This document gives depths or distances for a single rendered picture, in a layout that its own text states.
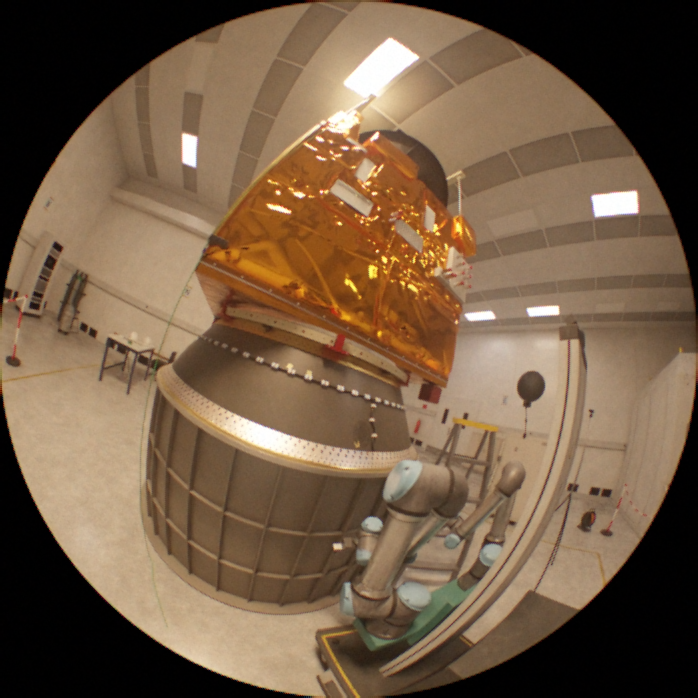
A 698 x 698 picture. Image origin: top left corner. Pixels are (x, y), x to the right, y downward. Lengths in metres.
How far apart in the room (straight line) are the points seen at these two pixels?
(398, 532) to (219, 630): 1.26
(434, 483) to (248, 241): 1.15
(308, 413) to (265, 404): 0.19
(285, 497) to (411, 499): 0.58
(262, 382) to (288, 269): 0.54
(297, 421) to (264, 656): 1.39
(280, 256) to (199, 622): 2.01
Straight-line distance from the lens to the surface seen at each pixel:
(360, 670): 1.28
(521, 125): 4.01
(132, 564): 1.77
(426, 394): 1.83
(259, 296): 1.05
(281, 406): 0.92
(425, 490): 0.54
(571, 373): 0.63
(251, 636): 1.58
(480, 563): 1.16
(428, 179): 2.95
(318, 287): 1.09
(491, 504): 1.05
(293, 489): 0.95
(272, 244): 1.10
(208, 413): 0.97
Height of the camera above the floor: 1.48
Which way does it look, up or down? 11 degrees up
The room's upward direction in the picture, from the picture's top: 18 degrees clockwise
